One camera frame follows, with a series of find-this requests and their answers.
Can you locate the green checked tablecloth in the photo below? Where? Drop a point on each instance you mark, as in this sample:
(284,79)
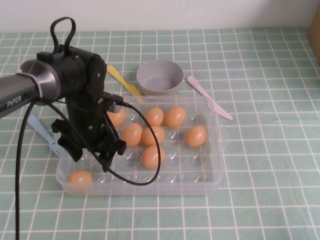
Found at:
(250,175)

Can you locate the pink plastic knife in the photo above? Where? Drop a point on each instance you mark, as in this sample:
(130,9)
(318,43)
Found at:
(205,96)

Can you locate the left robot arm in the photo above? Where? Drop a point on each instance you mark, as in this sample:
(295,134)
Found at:
(15,92)

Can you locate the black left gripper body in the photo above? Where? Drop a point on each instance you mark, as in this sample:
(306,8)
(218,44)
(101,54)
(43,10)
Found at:
(83,120)

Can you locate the yellow plastic knife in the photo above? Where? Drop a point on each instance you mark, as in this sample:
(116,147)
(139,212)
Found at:
(125,83)

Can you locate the brown cardboard box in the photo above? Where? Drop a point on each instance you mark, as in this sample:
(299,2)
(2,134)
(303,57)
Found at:
(315,30)

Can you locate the grey plastic bowl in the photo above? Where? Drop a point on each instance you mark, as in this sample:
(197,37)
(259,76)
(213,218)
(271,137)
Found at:
(160,75)

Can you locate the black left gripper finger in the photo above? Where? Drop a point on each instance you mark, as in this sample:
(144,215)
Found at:
(106,158)
(72,150)

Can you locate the blue plastic fork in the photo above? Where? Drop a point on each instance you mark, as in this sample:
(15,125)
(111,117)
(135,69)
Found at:
(37,126)

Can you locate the clear plastic egg box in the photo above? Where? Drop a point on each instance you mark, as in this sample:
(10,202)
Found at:
(180,175)

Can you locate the orange egg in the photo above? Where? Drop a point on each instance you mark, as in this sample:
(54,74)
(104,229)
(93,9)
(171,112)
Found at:
(150,157)
(175,116)
(150,136)
(119,118)
(196,135)
(80,178)
(132,134)
(154,116)

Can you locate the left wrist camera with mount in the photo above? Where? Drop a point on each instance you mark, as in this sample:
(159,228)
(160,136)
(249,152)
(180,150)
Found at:
(113,98)

